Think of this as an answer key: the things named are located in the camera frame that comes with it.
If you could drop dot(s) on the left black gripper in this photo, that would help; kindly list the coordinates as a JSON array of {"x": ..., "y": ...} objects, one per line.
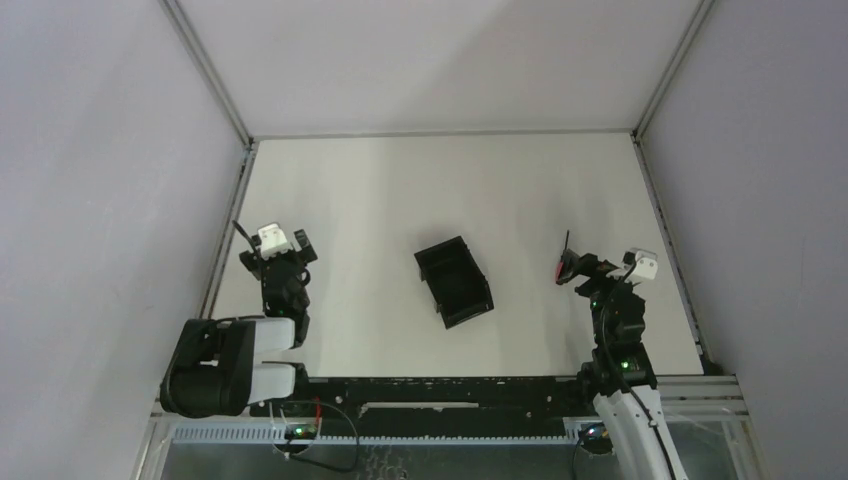
[{"x": 282, "y": 263}]

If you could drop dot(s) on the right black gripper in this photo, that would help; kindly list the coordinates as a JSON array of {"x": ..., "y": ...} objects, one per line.
[{"x": 587, "y": 273}]

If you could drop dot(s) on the red black screwdriver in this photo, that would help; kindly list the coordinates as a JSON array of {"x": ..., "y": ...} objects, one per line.
[{"x": 561, "y": 269}]

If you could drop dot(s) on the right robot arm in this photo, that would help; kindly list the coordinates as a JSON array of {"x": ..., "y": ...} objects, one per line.
[{"x": 619, "y": 381}]

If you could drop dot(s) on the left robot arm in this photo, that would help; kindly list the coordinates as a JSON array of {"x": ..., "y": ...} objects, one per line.
[{"x": 216, "y": 369}]

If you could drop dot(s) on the black plastic bin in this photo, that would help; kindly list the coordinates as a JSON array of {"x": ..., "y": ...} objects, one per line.
[{"x": 459, "y": 288}]

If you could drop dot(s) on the left circuit board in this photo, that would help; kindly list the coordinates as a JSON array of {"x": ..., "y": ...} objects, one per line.
[{"x": 301, "y": 432}]

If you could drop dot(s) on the circuit board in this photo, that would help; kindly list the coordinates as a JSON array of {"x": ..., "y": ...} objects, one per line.
[
  {"x": 301, "y": 432},
  {"x": 595, "y": 440}
]

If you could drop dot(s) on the right circuit board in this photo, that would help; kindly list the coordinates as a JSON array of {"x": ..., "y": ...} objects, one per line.
[{"x": 595, "y": 440}]

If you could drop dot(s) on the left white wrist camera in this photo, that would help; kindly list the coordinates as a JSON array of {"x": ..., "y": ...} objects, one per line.
[{"x": 272, "y": 241}]

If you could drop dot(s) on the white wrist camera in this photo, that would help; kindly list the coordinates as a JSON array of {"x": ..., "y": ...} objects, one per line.
[
  {"x": 272, "y": 241},
  {"x": 639, "y": 265}
]

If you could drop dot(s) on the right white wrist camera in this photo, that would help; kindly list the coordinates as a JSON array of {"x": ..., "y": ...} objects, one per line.
[{"x": 639, "y": 265}]

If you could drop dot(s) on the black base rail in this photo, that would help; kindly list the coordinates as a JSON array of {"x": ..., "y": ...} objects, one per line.
[{"x": 450, "y": 407}]

